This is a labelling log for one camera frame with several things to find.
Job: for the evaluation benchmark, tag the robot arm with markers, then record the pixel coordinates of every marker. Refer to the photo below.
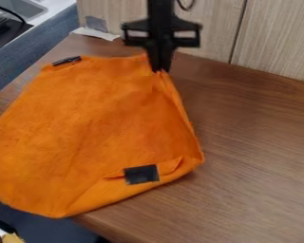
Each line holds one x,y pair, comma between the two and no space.
161,9

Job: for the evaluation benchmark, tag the toy stove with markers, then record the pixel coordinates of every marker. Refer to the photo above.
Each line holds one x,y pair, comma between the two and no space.
2,31

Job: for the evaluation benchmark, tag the toy sink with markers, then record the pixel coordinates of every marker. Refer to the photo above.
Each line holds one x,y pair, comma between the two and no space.
19,8

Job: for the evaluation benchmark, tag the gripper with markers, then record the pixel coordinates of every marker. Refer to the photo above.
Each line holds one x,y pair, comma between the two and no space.
161,33

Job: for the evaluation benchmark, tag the orange cloth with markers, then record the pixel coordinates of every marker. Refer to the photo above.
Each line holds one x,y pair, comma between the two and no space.
95,126

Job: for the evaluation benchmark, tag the white paper sheet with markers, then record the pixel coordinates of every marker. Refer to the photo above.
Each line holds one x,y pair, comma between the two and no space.
95,33

